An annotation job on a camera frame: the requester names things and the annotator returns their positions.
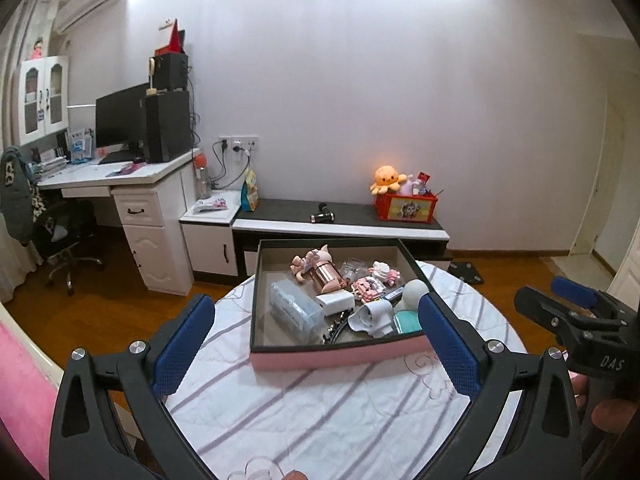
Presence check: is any white round-head figure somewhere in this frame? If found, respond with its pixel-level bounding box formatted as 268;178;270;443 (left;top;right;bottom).
397;278;430;311

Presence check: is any teal small box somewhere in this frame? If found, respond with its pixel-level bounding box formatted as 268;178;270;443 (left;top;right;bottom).
394;310;423;335

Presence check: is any black hair clip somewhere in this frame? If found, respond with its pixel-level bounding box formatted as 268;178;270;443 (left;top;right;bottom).
322;309;354;344

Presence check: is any pink doll blue dress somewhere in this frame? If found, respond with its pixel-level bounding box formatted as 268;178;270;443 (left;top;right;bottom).
290;245;333;283

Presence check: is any pink white toy set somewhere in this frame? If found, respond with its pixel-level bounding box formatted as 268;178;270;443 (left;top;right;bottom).
350;261;404;304

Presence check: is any white small box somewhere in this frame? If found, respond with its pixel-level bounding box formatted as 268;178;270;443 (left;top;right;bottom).
316;289;356;316

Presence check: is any rose gold metal cup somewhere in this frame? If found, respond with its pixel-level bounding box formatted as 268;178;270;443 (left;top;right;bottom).
310;261;347;295

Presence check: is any clear glass bottle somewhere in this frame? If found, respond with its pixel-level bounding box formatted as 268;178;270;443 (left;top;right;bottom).
340;259;370;284

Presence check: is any person's hand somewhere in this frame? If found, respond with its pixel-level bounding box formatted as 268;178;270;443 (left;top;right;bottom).
570;372;636;434

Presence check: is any black bathroom scale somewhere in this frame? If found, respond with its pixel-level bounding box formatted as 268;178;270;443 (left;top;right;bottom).
447;260;484;285

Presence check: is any pink blanket bed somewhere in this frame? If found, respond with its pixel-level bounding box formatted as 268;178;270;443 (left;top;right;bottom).
1;324;56;479

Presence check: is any white small side cabinet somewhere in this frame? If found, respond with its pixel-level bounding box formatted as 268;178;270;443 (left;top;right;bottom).
179;191;240;276

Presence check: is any black office chair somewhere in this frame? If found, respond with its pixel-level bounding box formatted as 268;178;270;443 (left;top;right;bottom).
32;200;104;297

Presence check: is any beige curtain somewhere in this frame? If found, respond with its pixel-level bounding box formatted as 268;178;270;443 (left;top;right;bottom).
0;0;61;304

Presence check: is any white computer desk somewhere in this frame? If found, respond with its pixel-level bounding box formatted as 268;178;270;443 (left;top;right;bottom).
39;150;198;296

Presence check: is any red toy box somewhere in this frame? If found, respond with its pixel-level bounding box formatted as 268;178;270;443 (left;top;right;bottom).
375;193;438;223

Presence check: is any red capped water bottle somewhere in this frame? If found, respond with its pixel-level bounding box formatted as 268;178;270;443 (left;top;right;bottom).
193;153;212;200

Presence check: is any blue yellow snack bag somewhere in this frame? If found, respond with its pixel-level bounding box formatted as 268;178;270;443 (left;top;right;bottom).
241;168;259;212

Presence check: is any pink black storage box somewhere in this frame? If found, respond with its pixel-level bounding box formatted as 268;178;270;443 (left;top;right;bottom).
250;238;438;372

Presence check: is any orange octopus plush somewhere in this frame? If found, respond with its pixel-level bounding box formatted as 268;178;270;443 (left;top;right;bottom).
370;165;408;195

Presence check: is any dark jacket on chair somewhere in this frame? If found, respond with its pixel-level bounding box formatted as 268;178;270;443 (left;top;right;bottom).
1;146;46;246

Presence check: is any black handheld device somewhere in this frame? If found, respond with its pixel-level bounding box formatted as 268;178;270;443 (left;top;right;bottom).
309;203;335;223

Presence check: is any black computer monitor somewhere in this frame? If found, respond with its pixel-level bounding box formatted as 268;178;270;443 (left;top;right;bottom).
96;84;148;165

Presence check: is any black computer tower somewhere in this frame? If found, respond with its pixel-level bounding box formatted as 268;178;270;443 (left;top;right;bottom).
143;90;193;164

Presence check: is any black speaker box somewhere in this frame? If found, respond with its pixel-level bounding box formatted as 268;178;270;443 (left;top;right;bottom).
150;52;188;91

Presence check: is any white air conditioner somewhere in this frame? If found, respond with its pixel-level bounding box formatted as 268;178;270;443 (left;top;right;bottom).
54;0;120;35

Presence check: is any white wall power strip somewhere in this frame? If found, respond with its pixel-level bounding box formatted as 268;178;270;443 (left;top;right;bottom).
219;134;259;152

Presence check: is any white wall cabinet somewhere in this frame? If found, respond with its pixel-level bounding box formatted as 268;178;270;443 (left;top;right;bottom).
17;55;70;145

